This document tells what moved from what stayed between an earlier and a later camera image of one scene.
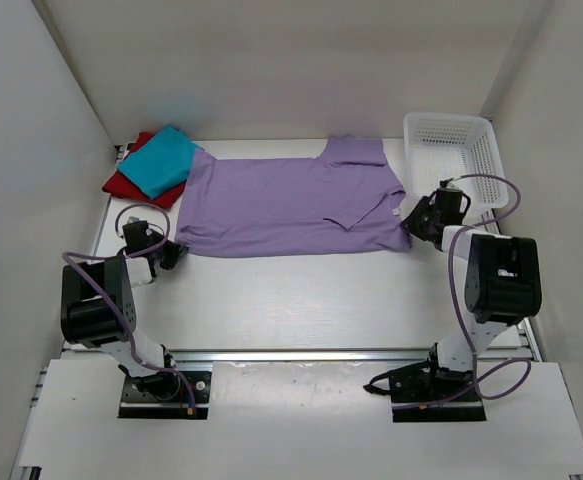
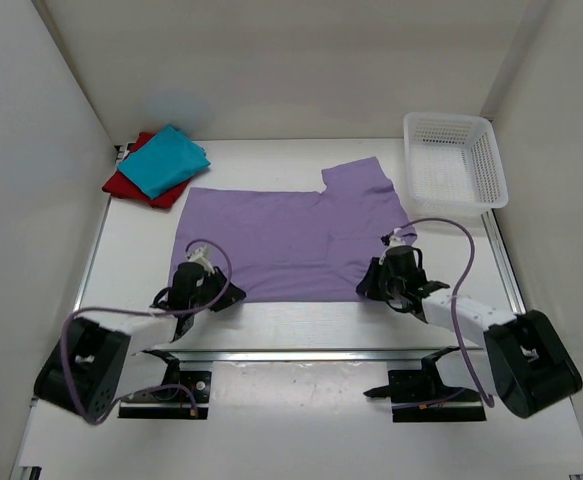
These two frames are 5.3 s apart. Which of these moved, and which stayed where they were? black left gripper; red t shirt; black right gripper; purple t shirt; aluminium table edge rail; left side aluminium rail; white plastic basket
Moved: black right gripper; black left gripper; purple t shirt
Stayed: left side aluminium rail; white plastic basket; red t shirt; aluminium table edge rail
